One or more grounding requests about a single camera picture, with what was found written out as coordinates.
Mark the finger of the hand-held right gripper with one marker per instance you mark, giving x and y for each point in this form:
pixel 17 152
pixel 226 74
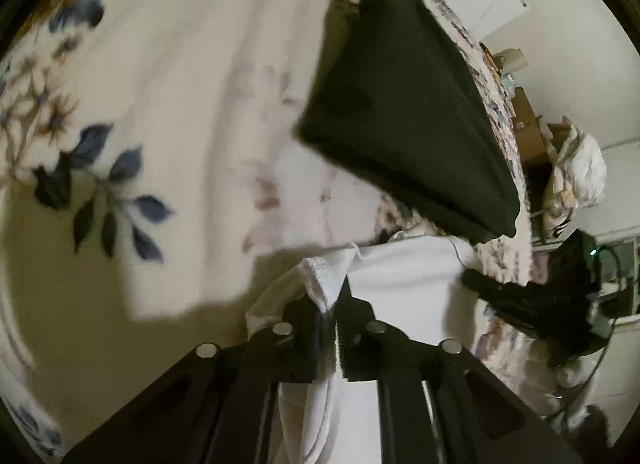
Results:
pixel 505 294

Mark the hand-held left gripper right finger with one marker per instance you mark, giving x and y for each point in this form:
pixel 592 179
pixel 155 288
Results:
pixel 361 344

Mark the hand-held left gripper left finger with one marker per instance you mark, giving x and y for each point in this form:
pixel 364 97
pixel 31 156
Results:
pixel 299 346

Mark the white small garment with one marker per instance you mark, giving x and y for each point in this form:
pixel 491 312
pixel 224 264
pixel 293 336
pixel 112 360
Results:
pixel 402 284

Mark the white plastic bag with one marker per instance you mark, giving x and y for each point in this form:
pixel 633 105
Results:
pixel 575 169

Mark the brown cardboard box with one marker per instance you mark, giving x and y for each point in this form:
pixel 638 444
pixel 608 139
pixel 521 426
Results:
pixel 530 129

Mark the black folded cloth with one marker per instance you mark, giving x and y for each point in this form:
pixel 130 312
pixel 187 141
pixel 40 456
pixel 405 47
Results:
pixel 400 109

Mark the floral printed blanket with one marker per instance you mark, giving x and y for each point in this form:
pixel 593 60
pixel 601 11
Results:
pixel 175 94

